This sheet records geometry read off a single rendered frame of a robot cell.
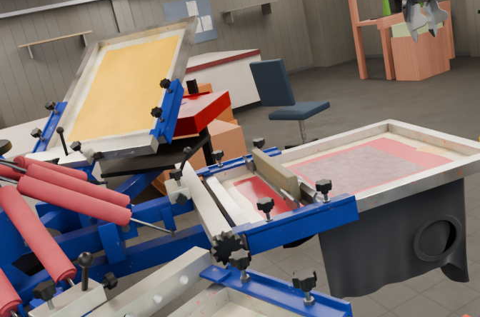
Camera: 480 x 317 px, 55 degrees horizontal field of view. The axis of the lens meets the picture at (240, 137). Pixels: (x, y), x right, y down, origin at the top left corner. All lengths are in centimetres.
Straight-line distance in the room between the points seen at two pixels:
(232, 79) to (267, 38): 330
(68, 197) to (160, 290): 44
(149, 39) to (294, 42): 882
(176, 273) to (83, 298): 18
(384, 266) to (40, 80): 848
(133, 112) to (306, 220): 105
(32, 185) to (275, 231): 63
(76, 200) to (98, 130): 77
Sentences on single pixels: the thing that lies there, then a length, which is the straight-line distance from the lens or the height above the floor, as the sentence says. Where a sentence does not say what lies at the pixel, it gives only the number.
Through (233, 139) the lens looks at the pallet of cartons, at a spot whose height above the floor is 38.
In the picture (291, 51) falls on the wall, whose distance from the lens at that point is 1104.
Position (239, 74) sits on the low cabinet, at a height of 62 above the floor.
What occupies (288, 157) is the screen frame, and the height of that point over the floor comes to 97.
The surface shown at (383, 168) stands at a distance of 153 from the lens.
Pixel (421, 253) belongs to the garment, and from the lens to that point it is 152.
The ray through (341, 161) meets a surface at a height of 96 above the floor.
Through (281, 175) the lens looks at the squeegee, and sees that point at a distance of 132.
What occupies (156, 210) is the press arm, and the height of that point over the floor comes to 103.
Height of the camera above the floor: 150
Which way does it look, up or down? 14 degrees down
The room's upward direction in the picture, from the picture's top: 13 degrees counter-clockwise
